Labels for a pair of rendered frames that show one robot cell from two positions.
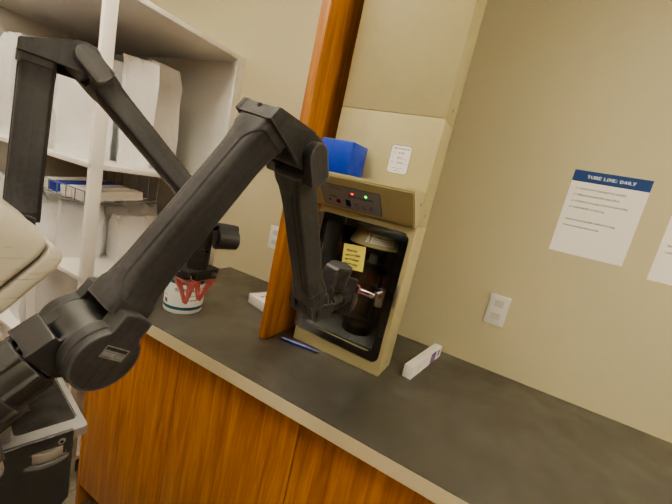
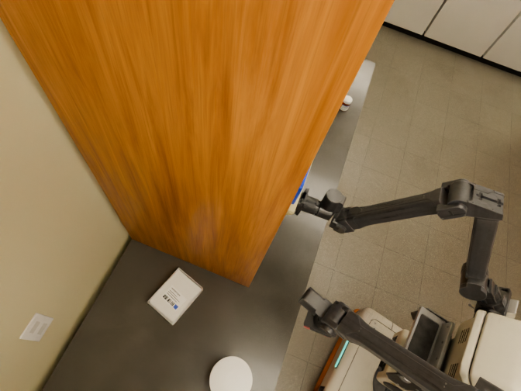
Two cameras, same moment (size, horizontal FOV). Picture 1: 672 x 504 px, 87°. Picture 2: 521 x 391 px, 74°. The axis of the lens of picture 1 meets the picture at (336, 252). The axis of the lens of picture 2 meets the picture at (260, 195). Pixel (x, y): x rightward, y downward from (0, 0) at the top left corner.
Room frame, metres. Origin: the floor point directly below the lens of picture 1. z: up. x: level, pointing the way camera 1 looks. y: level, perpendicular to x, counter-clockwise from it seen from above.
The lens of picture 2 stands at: (1.26, 0.45, 2.28)
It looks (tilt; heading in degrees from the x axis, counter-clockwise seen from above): 63 degrees down; 250
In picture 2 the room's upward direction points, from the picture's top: 17 degrees clockwise
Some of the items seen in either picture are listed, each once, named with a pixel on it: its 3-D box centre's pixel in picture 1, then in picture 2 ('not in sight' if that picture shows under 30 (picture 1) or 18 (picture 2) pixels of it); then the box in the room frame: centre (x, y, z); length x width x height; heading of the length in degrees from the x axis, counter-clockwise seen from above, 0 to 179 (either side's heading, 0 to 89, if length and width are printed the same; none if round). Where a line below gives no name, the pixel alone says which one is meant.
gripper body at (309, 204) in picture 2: (339, 295); (308, 204); (0.90, -0.03, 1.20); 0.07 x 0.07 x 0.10; 66
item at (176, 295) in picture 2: (271, 303); (175, 295); (1.37, 0.21, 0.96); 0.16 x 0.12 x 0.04; 47
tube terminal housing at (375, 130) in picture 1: (374, 240); not in sight; (1.19, -0.12, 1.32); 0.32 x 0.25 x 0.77; 64
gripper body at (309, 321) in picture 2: (197, 260); (324, 320); (0.91, 0.35, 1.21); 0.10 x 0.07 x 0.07; 154
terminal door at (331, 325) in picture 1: (347, 284); not in sight; (1.06, -0.06, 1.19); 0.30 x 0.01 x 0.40; 61
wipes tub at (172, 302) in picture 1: (185, 287); (229, 378); (1.19, 0.49, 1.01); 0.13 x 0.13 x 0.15
